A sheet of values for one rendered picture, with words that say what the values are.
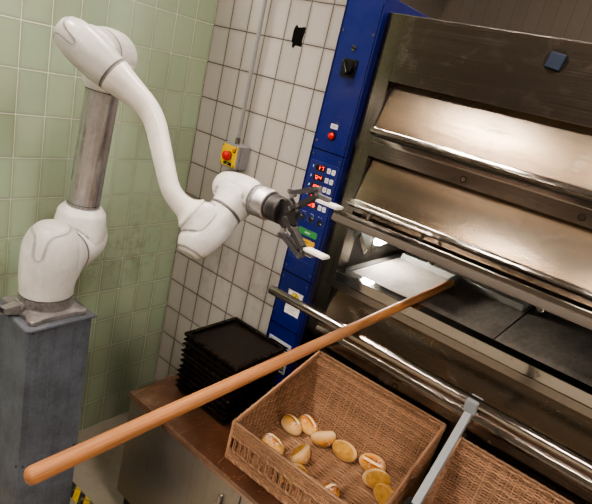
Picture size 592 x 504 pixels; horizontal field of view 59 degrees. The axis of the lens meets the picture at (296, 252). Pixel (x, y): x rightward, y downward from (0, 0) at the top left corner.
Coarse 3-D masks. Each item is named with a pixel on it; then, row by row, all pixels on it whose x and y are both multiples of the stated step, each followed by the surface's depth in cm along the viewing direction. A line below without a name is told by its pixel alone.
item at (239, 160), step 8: (224, 144) 219; (232, 144) 217; (240, 144) 221; (232, 152) 217; (240, 152) 216; (248, 152) 220; (224, 160) 220; (232, 160) 218; (240, 160) 218; (232, 168) 219; (240, 168) 220
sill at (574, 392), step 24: (360, 288) 196; (384, 288) 195; (408, 312) 185; (432, 312) 183; (456, 336) 175; (480, 336) 173; (504, 360) 166; (528, 360) 164; (552, 384) 158; (576, 384) 156
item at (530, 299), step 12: (336, 216) 181; (360, 228) 176; (384, 240) 171; (396, 240) 168; (420, 252) 164; (444, 264) 159; (456, 264) 157; (468, 276) 155; (480, 276) 153; (504, 288) 149; (528, 300) 146; (540, 300) 144; (552, 312) 142; (564, 312) 140; (588, 324) 137
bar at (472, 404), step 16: (272, 288) 173; (304, 304) 166; (320, 320) 162; (336, 320) 160; (352, 336) 155; (384, 352) 149; (416, 368) 144; (432, 384) 142; (448, 384) 139; (464, 400) 136; (480, 400) 135; (464, 416) 135; (496, 416) 132; (528, 432) 128; (448, 448) 132; (544, 448) 126; (560, 448) 124; (576, 464) 122; (432, 480) 128; (416, 496) 127
